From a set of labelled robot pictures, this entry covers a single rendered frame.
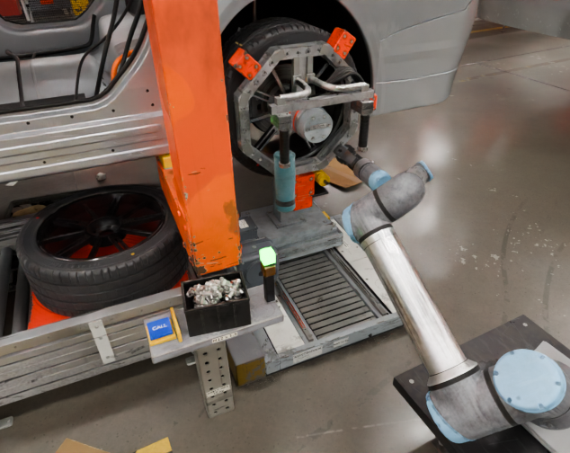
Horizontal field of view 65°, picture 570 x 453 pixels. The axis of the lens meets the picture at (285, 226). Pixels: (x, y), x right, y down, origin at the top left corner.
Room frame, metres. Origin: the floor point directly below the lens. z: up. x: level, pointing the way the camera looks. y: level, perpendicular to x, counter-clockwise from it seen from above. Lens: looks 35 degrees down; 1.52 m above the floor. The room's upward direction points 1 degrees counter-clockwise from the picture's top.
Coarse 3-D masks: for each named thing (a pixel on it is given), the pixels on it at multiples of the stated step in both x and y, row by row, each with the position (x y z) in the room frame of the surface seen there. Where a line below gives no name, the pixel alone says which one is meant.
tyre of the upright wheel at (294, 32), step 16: (240, 32) 1.96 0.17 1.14; (256, 32) 1.87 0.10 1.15; (272, 32) 1.82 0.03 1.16; (288, 32) 1.84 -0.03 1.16; (304, 32) 1.87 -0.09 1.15; (320, 32) 1.90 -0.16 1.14; (224, 48) 1.93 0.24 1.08; (256, 48) 1.79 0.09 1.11; (224, 64) 1.83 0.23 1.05; (352, 64) 1.96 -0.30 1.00; (240, 80) 1.76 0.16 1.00; (240, 160) 1.76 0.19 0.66; (272, 176) 1.82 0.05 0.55
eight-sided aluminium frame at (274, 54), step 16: (272, 48) 1.76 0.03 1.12; (288, 48) 1.76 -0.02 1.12; (304, 48) 1.78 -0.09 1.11; (320, 48) 1.80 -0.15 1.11; (272, 64) 1.73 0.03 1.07; (336, 64) 1.83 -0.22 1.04; (256, 80) 1.70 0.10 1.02; (352, 80) 1.86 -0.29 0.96; (240, 96) 1.68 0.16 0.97; (240, 112) 1.67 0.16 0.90; (352, 112) 1.87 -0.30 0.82; (240, 128) 1.67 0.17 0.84; (352, 128) 1.87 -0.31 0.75; (240, 144) 1.69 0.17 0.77; (336, 144) 1.84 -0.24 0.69; (256, 160) 1.69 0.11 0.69; (304, 160) 1.83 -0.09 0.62; (320, 160) 1.82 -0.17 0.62
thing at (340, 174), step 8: (336, 160) 3.05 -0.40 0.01; (328, 168) 2.93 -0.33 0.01; (336, 168) 2.93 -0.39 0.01; (344, 168) 2.93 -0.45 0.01; (336, 176) 2.80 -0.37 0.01; (344, 176) 2.80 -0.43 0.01; (352, 176) 2.80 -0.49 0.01; (336, 184) 2.67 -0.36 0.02; (344, 184) 2.67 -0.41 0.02; (352, 184) 2.67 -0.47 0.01
